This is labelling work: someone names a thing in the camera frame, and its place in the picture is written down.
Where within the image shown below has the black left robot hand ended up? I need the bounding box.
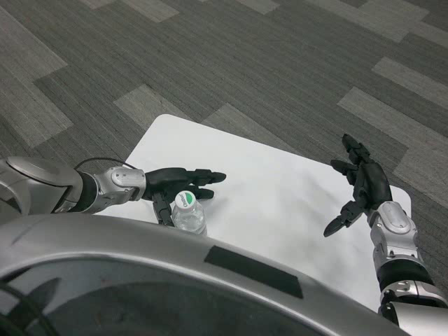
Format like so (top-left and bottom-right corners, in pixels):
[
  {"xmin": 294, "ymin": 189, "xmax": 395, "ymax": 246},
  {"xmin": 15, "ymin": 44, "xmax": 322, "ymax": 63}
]
[{"xmin": 142, "ymin": 167, "xmax": 228, "ymax": 228}]

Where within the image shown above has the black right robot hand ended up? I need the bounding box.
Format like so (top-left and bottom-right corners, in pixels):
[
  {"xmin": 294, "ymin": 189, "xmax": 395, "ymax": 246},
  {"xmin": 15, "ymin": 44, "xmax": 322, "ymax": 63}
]
[{"xmin": 323, "ymin": 132, "xmax": 393, "ymax": 239}]

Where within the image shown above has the clear water bottle green-white cap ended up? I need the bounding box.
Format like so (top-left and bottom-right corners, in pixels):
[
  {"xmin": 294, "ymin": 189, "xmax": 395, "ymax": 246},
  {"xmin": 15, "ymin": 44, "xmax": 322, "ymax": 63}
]
[{"xmin": 171, "ymin": 190, "xmax": 208, "ymax": 237}]

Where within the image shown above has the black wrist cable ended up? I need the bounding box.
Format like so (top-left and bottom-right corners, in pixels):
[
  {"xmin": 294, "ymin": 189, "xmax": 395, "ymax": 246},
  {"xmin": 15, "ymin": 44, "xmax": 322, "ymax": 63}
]
[{"xmin": 74, "ymin": 157, "xmax": 141, "ymax": 172}]

